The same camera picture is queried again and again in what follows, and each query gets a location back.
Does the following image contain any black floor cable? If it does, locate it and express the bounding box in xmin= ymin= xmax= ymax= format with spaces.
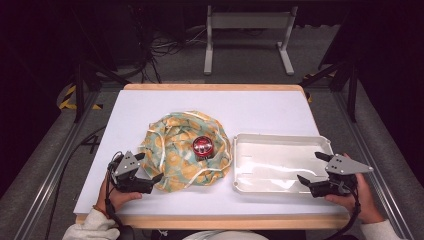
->
xmin=44 ymin=125 xmax=108 ymax=240

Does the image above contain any brown bracelet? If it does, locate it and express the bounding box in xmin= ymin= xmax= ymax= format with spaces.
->
xmin=92 ymin=204 xmax=109 ymax=219

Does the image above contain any aluminium rail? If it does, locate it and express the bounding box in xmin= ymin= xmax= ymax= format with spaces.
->
xmin=13 ymin=89 xmax=101 ymax=240
xmin=333 ymin=90 xmax=414 ymax=240

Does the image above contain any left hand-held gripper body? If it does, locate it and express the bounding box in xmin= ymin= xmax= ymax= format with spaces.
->
xmin=107 ymin=150 xmax=155 ymax=195

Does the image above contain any person's lap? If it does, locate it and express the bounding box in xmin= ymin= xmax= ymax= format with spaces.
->
xmin=181 ymin=229 xmax=270 ymax=240

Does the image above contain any green yellow patterned cloth bag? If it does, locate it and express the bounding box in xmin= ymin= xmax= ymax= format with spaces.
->
xmin=138 ymin=110 xmax=233 ymax=194

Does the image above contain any black tripod stand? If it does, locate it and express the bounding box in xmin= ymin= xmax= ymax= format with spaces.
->
xmin=67 ymin=6 xmax=133 ymax=124
xmin=298 ymin=59 xmax=360 ymax=124

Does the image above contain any white metal stand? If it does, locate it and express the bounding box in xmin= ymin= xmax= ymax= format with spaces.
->
xmin=203 ymin=4 xmax=299 ymax=77

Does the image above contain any right hand-held gripper cable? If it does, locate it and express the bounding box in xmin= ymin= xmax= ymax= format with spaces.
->
xmin=328 ymin=185 xmax=363 ymax=240

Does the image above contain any white plastic tray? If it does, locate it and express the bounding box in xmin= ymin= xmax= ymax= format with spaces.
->
xmin=231 ymin=132 xmax=336 ymax=195

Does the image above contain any left hand-held gripper cable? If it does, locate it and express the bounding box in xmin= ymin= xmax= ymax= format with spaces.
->
xmin=104 ymin=151 xmax=136 ymax=240

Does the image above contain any hand-held gripper cable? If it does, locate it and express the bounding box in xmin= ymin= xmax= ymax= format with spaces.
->
xmin=328 ymin=185 xmax=363 ymax=240
xmin=104 ymin=151 xmax=136 ymax=240

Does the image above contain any yellow black hazard tape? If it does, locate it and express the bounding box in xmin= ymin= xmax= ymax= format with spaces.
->
xmin=57 ymin=84 xmax=104 ymax=111
xmin=301 ymin=72 xmax=315 ymax=104

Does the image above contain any red round can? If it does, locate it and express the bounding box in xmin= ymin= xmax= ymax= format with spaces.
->
xmin=191 ymin=135 xmax=216 ymax=159

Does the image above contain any person's right hand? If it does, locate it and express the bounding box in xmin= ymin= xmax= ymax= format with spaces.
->
xmin=324 ymin=152 xmax=386 ymax=225

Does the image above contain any person's left hand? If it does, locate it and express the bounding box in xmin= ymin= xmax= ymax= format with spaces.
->
xmin=96 ymin=175 xmax=144 ymax=213

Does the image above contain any bundle of floor cables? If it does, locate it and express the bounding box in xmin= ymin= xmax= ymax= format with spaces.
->
xmin=132 ymin=25 xmax=208 ymax=85

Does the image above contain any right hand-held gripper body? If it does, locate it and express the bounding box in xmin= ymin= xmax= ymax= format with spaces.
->
xmin=308 ymin=153 xmax=375 ymax=199

